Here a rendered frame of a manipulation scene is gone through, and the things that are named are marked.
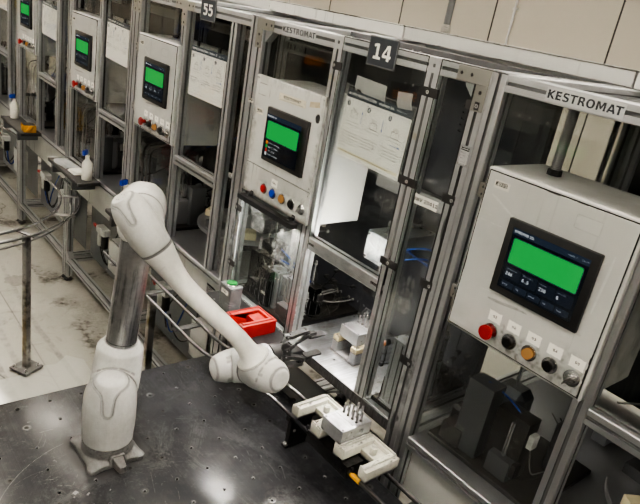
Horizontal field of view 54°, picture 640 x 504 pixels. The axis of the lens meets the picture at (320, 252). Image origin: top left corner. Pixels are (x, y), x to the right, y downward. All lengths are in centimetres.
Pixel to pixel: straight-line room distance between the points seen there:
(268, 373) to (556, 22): 456
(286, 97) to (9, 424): 144
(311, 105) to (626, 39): 370
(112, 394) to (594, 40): 466
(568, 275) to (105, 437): 140
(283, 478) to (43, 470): 73
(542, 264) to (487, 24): 477
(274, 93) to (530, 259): 119
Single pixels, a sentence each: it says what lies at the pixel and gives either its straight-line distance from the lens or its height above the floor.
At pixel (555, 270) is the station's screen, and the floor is 163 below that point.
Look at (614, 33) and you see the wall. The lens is 560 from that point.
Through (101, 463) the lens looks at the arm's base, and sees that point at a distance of 213.
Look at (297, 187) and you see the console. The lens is 226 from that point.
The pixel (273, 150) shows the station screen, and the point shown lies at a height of 159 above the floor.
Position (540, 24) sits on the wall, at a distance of 592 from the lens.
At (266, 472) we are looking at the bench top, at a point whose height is 68.
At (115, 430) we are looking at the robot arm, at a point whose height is 82.
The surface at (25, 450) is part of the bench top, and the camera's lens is 223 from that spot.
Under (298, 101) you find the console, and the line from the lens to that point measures 225.
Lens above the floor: 211
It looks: 21 degrees down
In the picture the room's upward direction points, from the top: 11 degrees clockwise
